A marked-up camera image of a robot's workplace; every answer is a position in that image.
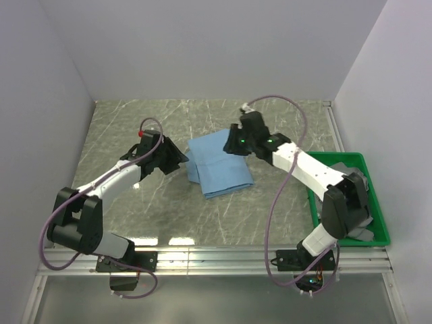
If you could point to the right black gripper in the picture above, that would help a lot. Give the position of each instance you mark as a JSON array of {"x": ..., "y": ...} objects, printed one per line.
[{"x": 231, "y": 145}]

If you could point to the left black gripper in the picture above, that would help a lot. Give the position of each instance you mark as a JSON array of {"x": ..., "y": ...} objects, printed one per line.
[{"x": 176, "y": 156}]

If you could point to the light blue long sleeve shirt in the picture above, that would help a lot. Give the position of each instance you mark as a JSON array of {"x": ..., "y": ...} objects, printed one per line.
[{"x": 216, "y": 171}]

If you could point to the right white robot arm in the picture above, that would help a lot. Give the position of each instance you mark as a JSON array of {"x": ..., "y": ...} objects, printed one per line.
[{"x": 344, "y": 197}]

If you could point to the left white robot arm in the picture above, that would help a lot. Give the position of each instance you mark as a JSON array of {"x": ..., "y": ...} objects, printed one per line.
[{"x": 77, "y": 221}]

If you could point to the grey long sleeve shirt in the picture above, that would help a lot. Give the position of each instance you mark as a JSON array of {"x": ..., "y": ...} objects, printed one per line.
[{"x": 361, "y": 232}]

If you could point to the green plastic bin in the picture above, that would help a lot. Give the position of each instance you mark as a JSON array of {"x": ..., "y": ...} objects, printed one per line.
[{"x": 377, "y": 226}]

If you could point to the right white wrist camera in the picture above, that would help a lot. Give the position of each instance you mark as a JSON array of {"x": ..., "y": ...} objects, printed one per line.
[{"x": 245, "y": 108}]

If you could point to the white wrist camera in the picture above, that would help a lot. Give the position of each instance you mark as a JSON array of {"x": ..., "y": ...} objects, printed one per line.
[
  {"x": 245, "y": 108},
  {"x": 142, "y": 133}
]

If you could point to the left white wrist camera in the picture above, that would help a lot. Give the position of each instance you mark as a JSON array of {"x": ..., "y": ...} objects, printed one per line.
[{"x": 142, "y": 133}]

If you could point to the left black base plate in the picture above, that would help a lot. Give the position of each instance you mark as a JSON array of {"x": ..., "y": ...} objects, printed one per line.
[{"x": 143, "y": 259}]

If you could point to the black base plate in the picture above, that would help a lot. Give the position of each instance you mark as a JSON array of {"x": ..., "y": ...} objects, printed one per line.
[
  {"x": 143, "y": 259},
  {"x": 296, "y": 260}
]

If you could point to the aluminium mounting rail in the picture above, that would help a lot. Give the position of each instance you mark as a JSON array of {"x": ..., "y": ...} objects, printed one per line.
[{"x": 226, "y": 260}]

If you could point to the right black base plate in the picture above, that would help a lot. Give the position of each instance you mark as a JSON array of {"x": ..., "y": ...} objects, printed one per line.
[{"x": 296, "y": 260}]

